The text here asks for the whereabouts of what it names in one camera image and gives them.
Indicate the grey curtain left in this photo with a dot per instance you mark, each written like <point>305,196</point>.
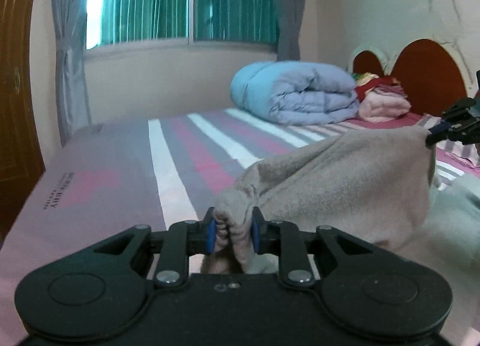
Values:
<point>72,101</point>

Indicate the red heart-shaped headboard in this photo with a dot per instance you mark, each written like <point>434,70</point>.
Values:
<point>428,74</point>

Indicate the red folded clothes pile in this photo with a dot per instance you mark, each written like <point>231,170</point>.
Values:
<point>368,82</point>

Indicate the beige fleece pants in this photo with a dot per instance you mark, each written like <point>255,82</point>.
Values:
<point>373,184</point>

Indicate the striped pink grey bedsheet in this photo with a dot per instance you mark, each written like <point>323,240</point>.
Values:
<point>111,176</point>

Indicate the brown wooden door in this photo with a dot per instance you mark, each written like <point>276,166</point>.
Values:
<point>21,160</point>

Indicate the light green blanket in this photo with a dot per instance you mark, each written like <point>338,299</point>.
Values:
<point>450,233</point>

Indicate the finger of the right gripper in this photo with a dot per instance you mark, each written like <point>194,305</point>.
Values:
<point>438,133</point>

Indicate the striped pillow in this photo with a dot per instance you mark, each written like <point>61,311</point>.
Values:
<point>466,154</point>

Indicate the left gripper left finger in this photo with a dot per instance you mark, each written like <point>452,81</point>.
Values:
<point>201,235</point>

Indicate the folded pink blanket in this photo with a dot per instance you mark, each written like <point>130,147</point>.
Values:
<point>383,107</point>

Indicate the folded light blue duvet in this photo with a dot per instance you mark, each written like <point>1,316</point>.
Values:
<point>295,93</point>

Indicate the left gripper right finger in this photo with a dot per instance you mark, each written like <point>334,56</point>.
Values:
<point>264,234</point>

